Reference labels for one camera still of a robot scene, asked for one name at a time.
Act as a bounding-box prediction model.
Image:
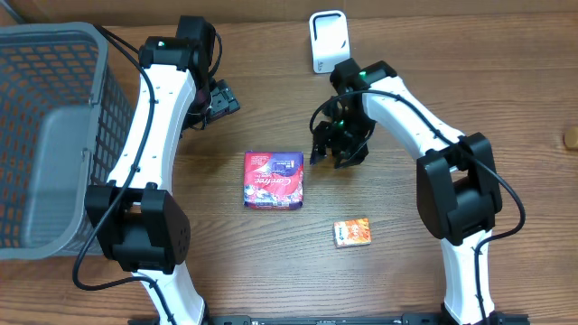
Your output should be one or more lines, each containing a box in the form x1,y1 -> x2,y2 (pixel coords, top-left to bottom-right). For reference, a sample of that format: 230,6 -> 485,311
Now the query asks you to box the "grey plastic basket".
1,23 -> 133,260

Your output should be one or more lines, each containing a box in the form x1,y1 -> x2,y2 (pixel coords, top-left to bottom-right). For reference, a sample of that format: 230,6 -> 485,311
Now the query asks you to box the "gold tube cap at edge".
563,126 -> 578,150

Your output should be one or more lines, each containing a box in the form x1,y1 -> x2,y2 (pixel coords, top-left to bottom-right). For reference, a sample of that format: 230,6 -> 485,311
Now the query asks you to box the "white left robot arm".
72,15 -> 240,324

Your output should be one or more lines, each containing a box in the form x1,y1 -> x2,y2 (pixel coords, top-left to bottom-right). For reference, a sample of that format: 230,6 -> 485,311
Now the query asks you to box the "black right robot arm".
310,59 -> 502,324

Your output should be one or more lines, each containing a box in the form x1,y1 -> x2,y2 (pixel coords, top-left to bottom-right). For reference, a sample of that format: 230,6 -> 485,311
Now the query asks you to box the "Kleenex tissue pack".
333,218 -> 372,248

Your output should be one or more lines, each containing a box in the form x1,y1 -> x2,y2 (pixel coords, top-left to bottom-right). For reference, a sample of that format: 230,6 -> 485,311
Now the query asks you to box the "white barcode scanner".
309,10 -> 350,74

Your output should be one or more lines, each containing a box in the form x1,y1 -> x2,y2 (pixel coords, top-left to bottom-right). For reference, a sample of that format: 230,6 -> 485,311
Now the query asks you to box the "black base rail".
127,313 -> 530,325

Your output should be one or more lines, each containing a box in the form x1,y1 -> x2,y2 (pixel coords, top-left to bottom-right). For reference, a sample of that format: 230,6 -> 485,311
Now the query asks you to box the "red Carefree pad pack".
243,151 -> 304,209

